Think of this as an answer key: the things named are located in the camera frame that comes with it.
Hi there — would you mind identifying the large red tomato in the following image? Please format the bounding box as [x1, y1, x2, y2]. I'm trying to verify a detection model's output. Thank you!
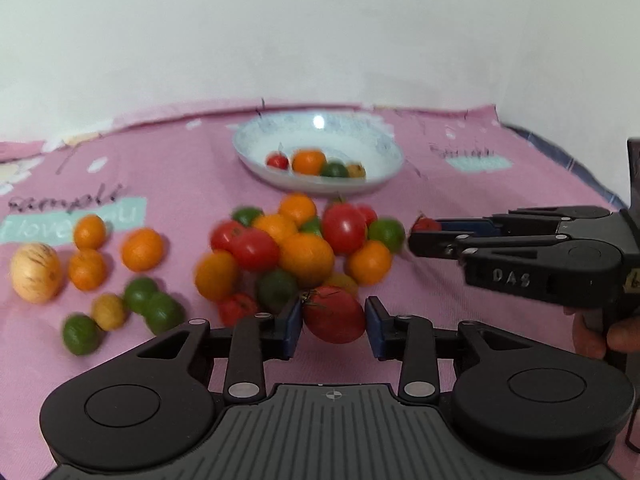
[303, 286, 366, 344]

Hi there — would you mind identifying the red cherry tomato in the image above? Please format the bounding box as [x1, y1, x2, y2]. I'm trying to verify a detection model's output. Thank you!
[411, 216, 442, 233]

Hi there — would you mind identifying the brown yellow longan fruit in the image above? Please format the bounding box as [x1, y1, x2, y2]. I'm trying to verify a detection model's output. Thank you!
[346, 162, 367, 179]

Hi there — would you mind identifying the small red cherry fruit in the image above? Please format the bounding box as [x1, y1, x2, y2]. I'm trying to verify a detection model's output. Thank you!
[265, 148, 290, 171]

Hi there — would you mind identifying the dark green lime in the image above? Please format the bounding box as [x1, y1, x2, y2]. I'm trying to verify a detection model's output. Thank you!
[320, 160, 349, 178]

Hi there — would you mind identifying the person right hand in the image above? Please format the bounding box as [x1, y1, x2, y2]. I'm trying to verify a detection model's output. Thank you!
[563, 308, 640, 360]

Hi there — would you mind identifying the orange green mottled citrus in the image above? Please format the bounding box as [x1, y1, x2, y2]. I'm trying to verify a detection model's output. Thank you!
[280, 233, 335, 288]

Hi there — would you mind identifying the green lime right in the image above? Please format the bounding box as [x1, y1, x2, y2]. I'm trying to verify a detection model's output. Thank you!
[368, 217, 406, 254]

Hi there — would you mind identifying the tall red tomato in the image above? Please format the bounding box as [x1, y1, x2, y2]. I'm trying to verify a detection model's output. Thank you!
[321, 203, 367, 256]

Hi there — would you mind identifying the orange kumquat far left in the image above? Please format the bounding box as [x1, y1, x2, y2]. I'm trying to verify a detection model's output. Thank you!
[67, 249, 107, 292]

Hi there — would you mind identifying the pink floral tablecloth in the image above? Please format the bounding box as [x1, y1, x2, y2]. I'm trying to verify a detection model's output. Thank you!
[1, 108, 605, 479]

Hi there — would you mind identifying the blue white ceramic plate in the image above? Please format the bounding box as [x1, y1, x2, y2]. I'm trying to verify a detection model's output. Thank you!
[232, 110, 405, 195]

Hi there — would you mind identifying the small orange kumquat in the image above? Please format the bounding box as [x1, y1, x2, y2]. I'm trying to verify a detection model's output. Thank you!
[73, 214, 107, 250]

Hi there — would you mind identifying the yellow striped small melon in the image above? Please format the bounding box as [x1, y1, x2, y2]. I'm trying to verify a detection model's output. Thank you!
[10, 243, 63, 304]

